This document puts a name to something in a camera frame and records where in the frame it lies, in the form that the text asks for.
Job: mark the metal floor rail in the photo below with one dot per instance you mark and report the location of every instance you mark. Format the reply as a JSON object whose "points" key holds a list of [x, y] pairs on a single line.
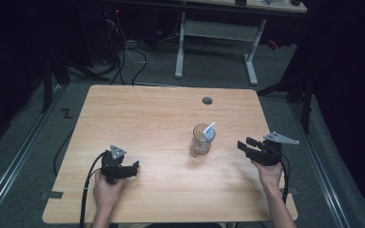
{"points": [[321, 164], [19, 158]]}

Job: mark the clear patterned glass cup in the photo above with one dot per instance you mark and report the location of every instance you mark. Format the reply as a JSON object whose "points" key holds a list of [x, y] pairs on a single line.
{"points": [[199, 144]]}

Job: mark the white and blue toothpaste tube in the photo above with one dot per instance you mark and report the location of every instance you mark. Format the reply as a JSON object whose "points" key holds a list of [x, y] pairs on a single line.
{"points": [[209, 130]]}

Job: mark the white-legged background desk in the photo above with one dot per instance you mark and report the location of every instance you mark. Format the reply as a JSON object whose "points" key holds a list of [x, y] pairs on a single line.
{"points": [[218, 30]]}

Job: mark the person's right hand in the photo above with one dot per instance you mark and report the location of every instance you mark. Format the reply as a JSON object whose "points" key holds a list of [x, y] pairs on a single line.
{"points": [[271, 175]]}

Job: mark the small red object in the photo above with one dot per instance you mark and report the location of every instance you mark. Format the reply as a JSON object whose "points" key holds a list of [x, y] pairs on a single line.
{"points": [[272, 45]]}

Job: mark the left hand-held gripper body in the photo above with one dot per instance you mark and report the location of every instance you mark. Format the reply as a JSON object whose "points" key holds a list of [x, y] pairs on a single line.
{"points": [[112, 164]]}

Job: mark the black metal stand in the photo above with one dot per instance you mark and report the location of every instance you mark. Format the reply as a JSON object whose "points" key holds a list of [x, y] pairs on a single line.
{"points": [[47, 85], [305, 104]]}

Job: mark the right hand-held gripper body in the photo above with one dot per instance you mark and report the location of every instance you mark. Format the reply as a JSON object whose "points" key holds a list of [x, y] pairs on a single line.
{"points": [[269, 155]]}

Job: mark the grey tape strip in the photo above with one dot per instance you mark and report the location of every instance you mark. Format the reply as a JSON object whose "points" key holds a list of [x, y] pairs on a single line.
{"points": [[294, 190], [53, 195]]}

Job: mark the person's left hand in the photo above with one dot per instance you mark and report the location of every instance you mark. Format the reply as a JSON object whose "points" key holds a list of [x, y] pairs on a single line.
{"points": [[105, 193]]}

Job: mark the black computer tower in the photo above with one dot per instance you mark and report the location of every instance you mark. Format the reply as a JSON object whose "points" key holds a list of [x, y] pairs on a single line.
{"points": [[115, 34]]}

